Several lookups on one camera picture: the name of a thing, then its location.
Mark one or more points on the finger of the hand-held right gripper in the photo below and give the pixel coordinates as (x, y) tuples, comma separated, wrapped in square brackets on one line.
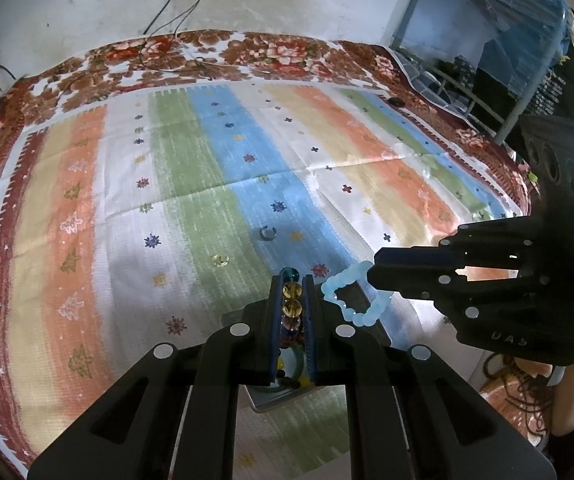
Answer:
[(417, 259), (407, 284)]

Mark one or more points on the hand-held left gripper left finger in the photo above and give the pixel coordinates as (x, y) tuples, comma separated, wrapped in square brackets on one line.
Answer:
[(270, 330)]

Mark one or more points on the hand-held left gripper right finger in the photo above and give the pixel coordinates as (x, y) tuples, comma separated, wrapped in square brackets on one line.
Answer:
[(311, 330)]

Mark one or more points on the silver embossed tin box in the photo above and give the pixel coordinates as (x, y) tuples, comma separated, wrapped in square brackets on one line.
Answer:
[(277, 400)]

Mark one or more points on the black printed shirt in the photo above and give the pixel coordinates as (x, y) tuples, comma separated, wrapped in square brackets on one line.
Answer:
[(567, 90)]

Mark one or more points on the small black round object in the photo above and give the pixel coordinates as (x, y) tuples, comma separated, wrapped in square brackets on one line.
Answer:
[(395, 102)]

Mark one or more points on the brown floral blanket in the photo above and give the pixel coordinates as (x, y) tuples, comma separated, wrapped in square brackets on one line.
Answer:
[(267, 52)]

